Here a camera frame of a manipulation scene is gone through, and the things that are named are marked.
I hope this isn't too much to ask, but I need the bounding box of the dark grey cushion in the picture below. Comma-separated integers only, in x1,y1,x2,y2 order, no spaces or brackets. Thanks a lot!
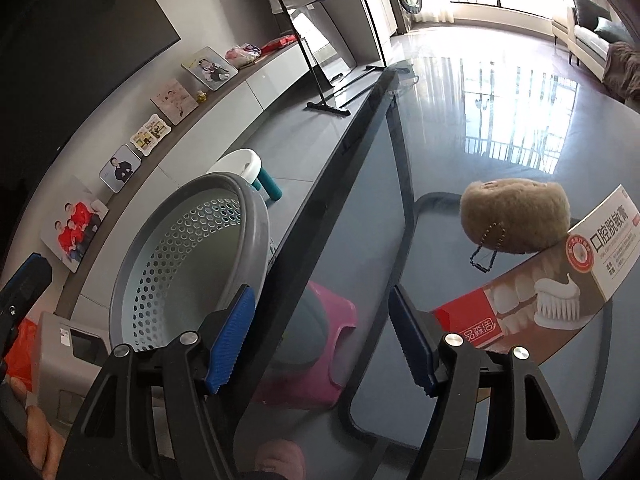
573,0,612,32

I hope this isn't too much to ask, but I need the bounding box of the family red clothes photo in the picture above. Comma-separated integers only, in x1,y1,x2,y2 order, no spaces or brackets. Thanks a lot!
40,177,108,273

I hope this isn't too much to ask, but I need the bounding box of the teal cushion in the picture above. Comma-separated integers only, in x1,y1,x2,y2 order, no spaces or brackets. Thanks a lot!
594,16,634,44

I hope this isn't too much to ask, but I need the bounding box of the pink plastic stool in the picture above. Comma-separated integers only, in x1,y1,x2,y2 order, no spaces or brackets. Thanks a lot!
253,281,358,410

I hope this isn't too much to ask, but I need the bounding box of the white teal stool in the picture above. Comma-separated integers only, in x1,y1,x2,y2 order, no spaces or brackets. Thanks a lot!
207,148,283,202

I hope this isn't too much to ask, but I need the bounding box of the brown blanket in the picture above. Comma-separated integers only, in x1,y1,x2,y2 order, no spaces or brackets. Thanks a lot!
603,41,640,102

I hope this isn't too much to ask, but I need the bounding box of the scalloped yellow photo frame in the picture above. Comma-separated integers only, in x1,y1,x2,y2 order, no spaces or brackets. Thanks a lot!
129,114,171,157

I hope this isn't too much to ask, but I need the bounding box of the child photo frame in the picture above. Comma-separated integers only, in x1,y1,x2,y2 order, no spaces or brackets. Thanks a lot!
181,47,239,91

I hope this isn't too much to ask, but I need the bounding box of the grey sectional sofa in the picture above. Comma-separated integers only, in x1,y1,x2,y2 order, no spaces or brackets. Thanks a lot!
551,0,639,108

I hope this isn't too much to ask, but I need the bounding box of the pink slipper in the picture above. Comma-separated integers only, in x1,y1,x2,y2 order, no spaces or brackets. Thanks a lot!
254,440,306,480

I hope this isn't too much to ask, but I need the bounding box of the pink bag on shelf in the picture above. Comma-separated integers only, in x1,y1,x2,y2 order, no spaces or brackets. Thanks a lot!
224,44,262,70

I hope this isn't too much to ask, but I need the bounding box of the man portrait photo frame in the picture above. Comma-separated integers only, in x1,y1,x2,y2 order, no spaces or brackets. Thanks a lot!
99,144,141,193

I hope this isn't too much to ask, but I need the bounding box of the clothes drying rack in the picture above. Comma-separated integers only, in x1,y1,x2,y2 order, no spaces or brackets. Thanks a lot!
268,0,396,116

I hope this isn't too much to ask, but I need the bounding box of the red toothpaste box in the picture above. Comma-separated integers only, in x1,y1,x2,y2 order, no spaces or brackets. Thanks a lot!
434,185,639,363

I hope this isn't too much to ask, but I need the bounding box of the red plastic bag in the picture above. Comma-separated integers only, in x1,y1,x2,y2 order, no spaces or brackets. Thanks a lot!
4,318,38,392

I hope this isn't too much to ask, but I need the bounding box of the pink drawing photo frame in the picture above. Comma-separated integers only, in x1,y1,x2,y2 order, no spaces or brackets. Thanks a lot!
151,79,198,126

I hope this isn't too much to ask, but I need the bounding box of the person left hand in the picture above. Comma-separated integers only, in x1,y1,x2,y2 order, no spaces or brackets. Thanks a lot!
6,376,65,480

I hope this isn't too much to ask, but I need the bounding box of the grey perforated trash basket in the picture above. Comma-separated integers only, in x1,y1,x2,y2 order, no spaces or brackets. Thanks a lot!
108,172,270,351

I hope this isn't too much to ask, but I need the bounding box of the black television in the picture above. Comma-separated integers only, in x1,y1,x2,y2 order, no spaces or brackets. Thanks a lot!
1,0,180,254

